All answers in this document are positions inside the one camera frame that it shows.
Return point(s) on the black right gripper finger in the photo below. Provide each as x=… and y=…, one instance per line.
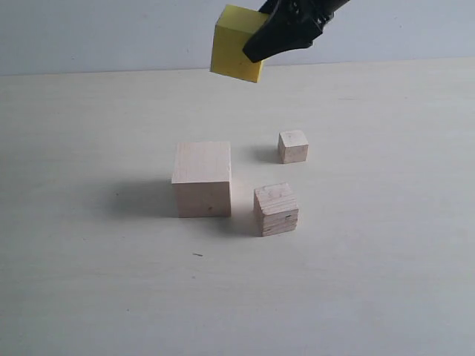
x=269, y=7
x=273, y=38

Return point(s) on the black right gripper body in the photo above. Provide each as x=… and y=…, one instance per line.
x=307, y=13

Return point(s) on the yellow cube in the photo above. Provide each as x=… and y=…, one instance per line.
x=233, y=29

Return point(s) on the large light wooden cube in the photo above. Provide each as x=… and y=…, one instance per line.
x=202, y=179

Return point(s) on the medium layered wooden cube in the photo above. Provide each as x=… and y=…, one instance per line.
x=275, y=208

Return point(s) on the small wooden cube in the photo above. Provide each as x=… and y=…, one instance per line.
x=292, y=146

